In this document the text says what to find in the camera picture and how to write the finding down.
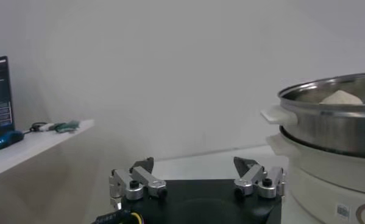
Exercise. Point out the green flat object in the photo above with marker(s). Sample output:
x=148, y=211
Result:
x=67, y=126

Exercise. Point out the white electric pot base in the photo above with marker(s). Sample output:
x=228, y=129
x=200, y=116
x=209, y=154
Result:
x=322, y=182

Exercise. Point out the blue computer mouse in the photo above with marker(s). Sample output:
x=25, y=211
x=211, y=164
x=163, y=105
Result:
x=2, y=140

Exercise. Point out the white steamed baozi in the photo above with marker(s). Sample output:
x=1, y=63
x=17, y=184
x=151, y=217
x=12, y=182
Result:
x=340, y=98

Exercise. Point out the white side table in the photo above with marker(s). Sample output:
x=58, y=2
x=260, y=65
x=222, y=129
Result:
x=33, y=146

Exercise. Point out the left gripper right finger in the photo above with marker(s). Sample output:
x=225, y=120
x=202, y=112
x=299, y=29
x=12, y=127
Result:
x=252, y=175

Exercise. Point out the steel perforated steamer basket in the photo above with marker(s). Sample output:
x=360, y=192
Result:
x=331, y=131

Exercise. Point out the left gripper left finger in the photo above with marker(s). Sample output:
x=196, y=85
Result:
x=145, y=179

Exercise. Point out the small white charger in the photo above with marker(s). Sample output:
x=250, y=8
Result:
x=47, y=127

